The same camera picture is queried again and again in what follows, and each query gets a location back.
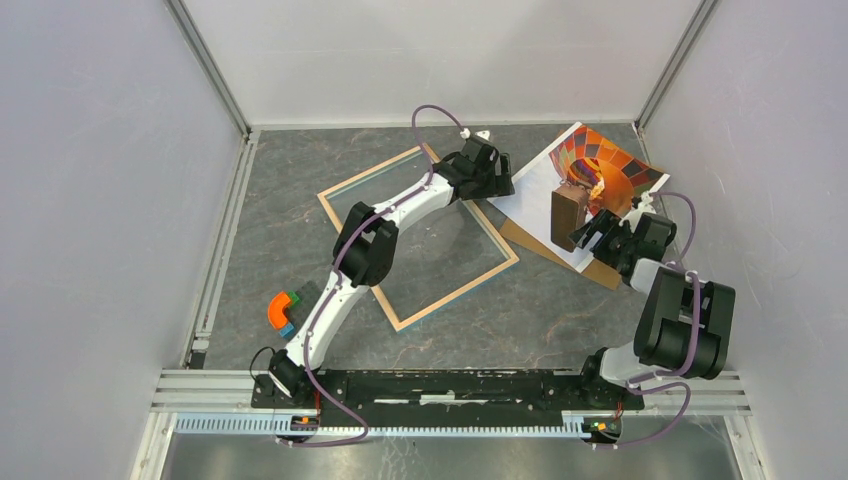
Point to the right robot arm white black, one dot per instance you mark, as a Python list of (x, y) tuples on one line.
[(685, 325)]

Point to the grey building block baseplate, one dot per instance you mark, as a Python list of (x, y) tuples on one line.
[(307, 296)]

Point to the green building block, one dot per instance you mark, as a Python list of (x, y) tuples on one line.
[(293, 299)]

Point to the blue building block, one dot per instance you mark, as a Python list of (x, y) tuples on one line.
[(288, 331)]

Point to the aluminium frame rail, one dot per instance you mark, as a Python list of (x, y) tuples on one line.
[(219, 401)]

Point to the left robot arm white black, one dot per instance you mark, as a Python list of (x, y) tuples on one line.
[(364, 251)]

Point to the clear glass pane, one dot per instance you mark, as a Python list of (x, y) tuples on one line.
[(437, 252)]

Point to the orange building block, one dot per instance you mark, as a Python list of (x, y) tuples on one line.
[(277, 311)]

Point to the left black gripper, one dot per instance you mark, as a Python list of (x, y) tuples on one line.
[(499, 186)]

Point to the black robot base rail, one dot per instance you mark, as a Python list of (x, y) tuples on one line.
[(449, 398)]

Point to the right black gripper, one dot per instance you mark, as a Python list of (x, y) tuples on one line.
[(603, 222)]

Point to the wooden picture frame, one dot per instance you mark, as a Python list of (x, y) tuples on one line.
[(411, 245)]

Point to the hot air balloon photo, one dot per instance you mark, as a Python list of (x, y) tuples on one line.
[(570, 181)]

